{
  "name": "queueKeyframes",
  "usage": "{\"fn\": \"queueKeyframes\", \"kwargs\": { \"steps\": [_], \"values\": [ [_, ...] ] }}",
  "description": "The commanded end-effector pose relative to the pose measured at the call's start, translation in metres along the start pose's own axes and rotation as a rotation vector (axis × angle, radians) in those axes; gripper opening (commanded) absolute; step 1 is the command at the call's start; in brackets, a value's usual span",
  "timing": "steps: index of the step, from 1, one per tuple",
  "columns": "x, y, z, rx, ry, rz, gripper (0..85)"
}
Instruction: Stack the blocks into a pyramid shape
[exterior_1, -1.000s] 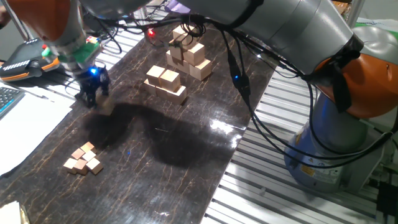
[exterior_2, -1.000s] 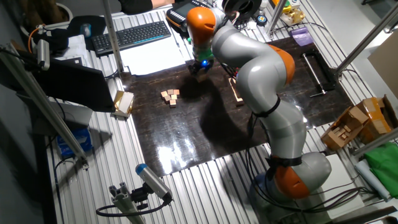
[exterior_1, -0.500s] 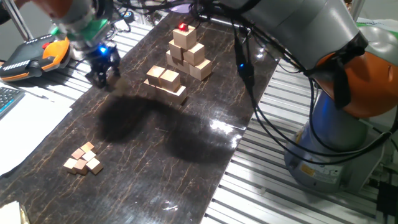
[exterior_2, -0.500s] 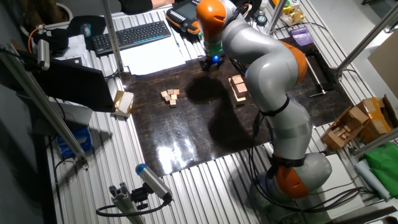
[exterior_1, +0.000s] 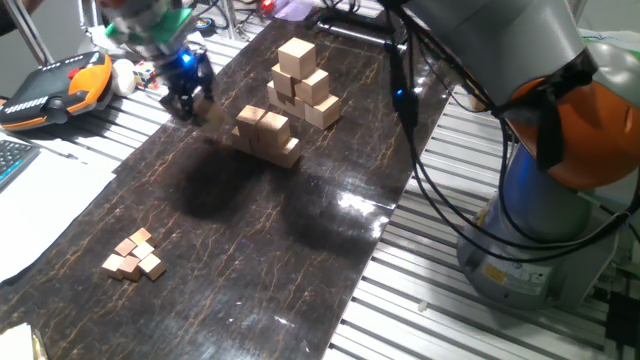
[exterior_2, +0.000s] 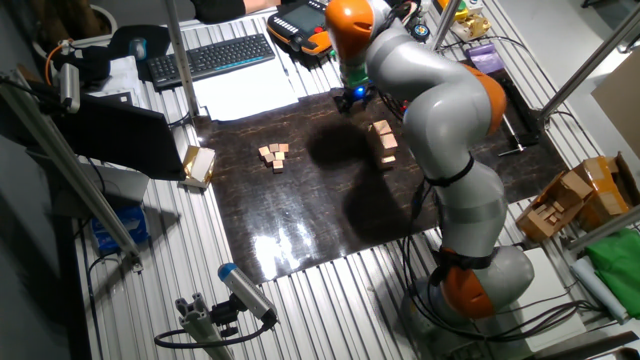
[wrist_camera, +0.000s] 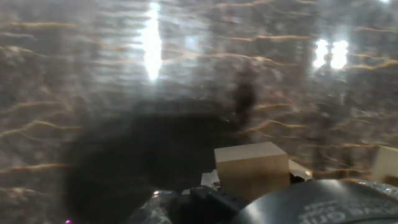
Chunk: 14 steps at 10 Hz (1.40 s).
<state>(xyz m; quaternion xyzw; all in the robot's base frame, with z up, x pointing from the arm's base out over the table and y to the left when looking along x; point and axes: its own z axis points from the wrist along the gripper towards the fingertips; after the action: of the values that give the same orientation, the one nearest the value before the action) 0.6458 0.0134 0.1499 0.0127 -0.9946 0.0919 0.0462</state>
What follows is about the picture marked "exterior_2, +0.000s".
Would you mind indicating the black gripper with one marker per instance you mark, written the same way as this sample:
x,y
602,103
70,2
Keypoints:
x,y
356,95

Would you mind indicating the forearm in black sleeve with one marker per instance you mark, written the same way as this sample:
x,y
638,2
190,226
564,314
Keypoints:
x,y
217,9

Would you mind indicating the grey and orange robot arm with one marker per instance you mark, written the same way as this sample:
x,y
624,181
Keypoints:
x,y
440,110

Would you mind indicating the cardboard box with wood blocks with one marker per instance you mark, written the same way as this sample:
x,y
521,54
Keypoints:
x,y
550,215

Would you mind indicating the operator hand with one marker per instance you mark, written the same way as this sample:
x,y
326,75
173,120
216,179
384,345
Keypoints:
x,y
260,4

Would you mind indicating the small wooden cube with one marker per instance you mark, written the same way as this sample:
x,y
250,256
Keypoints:
x,y
277,165
263,150
274,147
283,147
280,155
269,157

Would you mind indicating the black blue tape measure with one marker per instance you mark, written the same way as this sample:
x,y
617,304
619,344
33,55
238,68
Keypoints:
x,y
421,32

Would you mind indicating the black orange teach pendant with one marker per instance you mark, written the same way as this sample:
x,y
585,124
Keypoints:
x,y
297,22

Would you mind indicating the white paper sheets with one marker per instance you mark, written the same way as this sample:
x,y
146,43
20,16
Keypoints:
x,y
245,90

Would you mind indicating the dark marble pattern mat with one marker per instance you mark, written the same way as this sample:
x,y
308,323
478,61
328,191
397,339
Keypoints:
x,y
300,210

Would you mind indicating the purple plastic bag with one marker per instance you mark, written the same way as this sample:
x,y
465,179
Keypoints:
x,y
484,57

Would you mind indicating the clear gold trinket box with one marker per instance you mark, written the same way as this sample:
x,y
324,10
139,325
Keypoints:
x,y
470,25

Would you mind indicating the yellow green plastic object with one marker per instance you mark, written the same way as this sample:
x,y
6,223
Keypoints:
x,y
462,11

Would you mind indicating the black computer keyboard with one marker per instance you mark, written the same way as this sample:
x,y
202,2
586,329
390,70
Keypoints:
x,y
212,60

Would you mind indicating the gold and white box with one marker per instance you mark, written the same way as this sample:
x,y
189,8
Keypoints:
x,y
199,165

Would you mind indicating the black mouse pad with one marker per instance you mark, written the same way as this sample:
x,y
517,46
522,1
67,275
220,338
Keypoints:
x,y
157,40

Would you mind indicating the grey computer mouse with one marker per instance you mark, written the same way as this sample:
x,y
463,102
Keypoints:
x,y
138,48

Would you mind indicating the white paper pad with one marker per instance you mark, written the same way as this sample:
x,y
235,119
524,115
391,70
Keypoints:
x,y
122,75

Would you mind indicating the black laptop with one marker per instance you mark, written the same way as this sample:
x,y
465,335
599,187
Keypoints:
x,y
120,135

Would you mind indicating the white round bucket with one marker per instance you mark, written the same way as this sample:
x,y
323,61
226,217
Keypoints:
x,y
112,22

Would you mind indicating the blue plastic pack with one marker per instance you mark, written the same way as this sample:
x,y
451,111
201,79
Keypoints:
x,y
122,227

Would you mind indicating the brown cardboard sheet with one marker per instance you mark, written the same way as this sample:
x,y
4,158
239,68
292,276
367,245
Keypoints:
x,y
622,105

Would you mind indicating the cardboard box with yellow tape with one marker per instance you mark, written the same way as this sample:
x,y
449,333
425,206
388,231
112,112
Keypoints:
x,y
607,190

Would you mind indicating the short aluminium profile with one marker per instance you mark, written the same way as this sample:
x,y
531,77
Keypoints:
x,y
200,330

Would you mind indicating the white rolled sheet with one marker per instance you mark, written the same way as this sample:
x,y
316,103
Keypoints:
x,y
597,287

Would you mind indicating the green cloth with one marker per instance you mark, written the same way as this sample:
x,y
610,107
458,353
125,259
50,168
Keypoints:
x,y
617,270

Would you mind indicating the aluminium extrusion post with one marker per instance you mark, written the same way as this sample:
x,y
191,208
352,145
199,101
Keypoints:
x,y
590,62
445,20
75,175
181,55
605,227

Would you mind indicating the black metal frame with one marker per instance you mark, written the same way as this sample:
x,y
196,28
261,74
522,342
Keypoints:
x,y
525,115

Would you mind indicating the silver depth camera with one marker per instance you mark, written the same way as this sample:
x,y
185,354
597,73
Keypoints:
x,y
69,87
247,292

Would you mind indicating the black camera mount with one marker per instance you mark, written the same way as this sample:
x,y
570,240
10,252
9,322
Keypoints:
x,y
225,315

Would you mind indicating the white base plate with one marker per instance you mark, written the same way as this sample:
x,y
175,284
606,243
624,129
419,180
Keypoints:
x,y
550,280

